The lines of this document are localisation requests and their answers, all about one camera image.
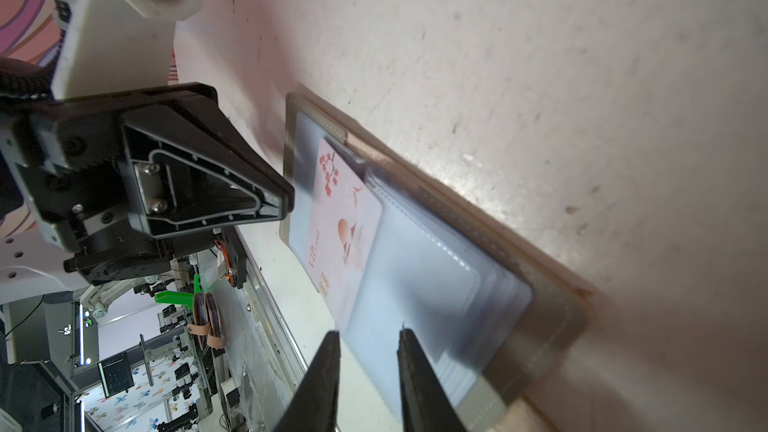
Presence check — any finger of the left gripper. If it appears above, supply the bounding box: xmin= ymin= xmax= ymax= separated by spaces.
xmin=120 ymin=95 xmax=295 ymax=239

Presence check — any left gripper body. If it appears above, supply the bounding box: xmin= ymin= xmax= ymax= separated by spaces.
xmin=1 ymin=83 xmax=219 ymax=285

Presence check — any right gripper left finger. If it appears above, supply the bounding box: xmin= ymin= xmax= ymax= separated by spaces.
xmin=275 ymin=331 xmax=341 ymax=432

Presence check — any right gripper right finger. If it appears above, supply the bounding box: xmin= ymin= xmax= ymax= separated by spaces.
xmin=397 ymin=329 xmax=467 ymax=432

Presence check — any grey card holder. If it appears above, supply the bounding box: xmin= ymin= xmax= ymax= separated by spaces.
xmin=280 ymin=93 xmax=587 ymax=430

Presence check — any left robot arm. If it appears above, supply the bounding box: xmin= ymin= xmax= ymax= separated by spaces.
xmin=1 ymin=58 xmax=294 ymax=303

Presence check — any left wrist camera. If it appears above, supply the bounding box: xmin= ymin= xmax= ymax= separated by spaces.
xmin=51 ymin=0 xmax=202 ymax=100

